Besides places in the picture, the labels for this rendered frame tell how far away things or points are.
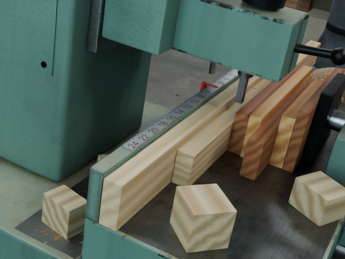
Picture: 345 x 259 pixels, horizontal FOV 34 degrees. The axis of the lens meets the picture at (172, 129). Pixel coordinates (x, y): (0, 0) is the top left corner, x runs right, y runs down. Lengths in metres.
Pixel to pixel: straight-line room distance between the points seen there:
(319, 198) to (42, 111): 0.35
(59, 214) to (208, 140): 0.19
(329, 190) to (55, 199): 0.30
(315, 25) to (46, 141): 2.94
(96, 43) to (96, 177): 0.23
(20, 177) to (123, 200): 0.29
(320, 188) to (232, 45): 0.19
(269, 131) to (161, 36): 0.16
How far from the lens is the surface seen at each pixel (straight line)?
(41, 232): 0.67
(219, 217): 0.49
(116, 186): 0.49
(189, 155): 0.57
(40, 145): 0.74
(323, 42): 1.33
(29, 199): 0.72
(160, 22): 0.63
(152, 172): 0.54
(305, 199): 0.59
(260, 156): 0.62
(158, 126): 0.58
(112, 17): 0.67
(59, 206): 0.65
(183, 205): 0.50
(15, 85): 0.73
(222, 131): 0.63
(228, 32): 0.64
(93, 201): 0.51
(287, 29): 0.62
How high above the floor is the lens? 1.21
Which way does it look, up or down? 27 degrees down
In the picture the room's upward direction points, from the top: 10 degrees clockwise
